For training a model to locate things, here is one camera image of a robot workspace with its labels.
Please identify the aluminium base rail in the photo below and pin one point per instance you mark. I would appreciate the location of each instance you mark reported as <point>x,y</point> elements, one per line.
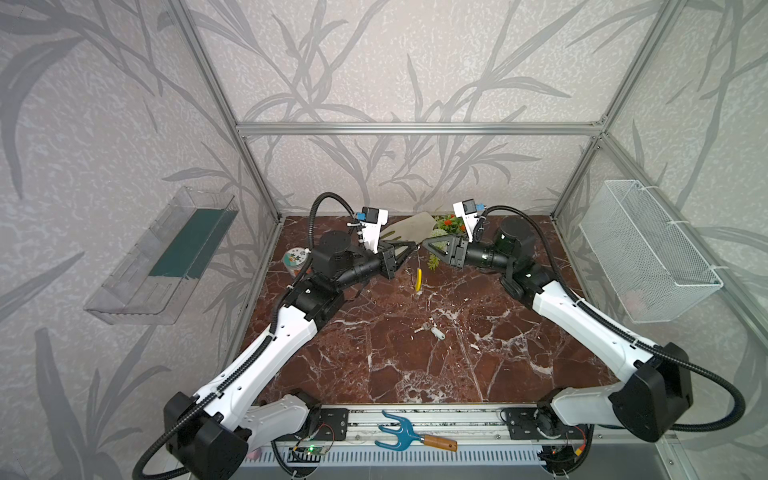
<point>467,424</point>

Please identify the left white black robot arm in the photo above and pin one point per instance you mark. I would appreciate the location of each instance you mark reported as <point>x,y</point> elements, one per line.
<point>207,432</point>

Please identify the left green circuit board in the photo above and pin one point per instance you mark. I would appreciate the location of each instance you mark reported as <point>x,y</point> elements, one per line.
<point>313,453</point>

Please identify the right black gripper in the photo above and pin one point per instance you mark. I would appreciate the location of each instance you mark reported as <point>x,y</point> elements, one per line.
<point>458,252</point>

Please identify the right circuit board with wires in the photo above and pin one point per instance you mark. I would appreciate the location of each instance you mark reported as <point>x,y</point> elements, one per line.
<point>562,459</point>

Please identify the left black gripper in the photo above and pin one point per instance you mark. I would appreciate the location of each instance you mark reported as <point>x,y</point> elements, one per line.
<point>389,260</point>

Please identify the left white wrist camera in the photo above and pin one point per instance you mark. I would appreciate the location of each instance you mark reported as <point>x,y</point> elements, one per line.
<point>371,220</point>

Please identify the beige gardening glove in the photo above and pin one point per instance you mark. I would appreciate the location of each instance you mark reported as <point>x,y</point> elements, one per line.
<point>415,228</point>

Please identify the blue hand rake wooden handle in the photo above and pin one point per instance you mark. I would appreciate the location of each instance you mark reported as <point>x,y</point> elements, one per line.
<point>405,435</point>

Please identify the white wire mesh basket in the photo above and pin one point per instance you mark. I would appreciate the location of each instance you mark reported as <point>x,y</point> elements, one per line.
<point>654,268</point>

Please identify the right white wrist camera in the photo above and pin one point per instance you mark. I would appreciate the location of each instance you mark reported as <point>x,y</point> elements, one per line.
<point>469,211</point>

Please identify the white pot with flowers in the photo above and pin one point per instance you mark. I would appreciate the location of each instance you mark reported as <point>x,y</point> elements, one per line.
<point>447,225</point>

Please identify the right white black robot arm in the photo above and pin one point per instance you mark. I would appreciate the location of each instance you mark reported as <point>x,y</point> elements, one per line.
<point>650,393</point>

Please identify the clear plastic wall shelf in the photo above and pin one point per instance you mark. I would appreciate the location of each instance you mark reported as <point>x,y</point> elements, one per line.
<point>154,281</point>

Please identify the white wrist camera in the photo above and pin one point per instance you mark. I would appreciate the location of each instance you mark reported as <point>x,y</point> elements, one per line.
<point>371,220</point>
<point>469,211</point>

